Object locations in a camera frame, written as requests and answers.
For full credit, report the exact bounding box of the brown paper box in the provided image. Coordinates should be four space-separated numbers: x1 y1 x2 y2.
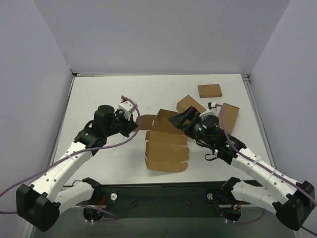
136 109 189 173

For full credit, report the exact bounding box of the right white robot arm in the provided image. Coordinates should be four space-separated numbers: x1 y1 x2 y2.
168 103 317 231

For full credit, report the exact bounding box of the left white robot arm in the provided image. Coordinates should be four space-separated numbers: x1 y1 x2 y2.
16 100 139 232

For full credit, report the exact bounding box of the folded box middle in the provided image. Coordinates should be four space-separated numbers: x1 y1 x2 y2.
176 95 206 113

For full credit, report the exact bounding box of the folded box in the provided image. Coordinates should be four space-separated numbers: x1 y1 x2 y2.
176 95 206 113
218 103 240 135
198 84 222 98

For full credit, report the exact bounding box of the folded box far back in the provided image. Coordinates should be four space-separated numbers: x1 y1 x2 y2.
198 84 222 98

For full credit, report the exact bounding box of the folded box right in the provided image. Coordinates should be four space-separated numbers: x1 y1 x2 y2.
218 103 240 135

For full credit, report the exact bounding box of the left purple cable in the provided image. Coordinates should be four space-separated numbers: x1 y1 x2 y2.
0 97 142 214

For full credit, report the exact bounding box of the purple cable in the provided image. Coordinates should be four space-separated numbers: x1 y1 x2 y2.
0 97 142 214
215 103 317 234

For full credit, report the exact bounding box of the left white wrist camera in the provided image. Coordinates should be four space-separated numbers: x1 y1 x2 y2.
118 95 138 120

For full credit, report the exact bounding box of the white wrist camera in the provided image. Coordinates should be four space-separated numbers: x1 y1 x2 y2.
199 102 221 119
118 95 138 120

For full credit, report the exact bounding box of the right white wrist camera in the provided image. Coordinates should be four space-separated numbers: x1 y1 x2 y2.
199 102 221 119

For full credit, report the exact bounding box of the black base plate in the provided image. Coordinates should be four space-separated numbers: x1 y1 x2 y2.
82 181 242 222

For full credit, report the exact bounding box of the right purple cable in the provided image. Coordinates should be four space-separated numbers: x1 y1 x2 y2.
215 103 317 234

